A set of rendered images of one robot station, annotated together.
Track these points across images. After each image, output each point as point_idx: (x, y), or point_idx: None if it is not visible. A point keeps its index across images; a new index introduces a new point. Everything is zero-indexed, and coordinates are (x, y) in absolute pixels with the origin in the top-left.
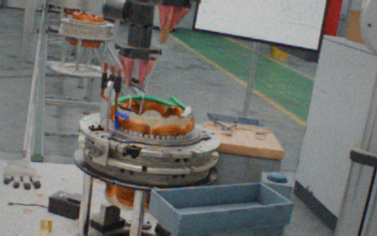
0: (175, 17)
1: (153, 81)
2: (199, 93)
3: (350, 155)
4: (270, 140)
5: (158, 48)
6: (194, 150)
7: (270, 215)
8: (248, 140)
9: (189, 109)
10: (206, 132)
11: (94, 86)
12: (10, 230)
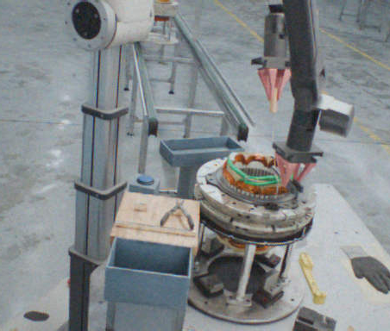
0: (267, 84)
1: None
2: None
3: (128, 110)
4: (128, 208)
5: (278, 146)
6: (221, 160)
7: (174, 145)
8: (155, 208)
9: (230, 156)
10: (209, 178)
11: None
12: (344, 300)
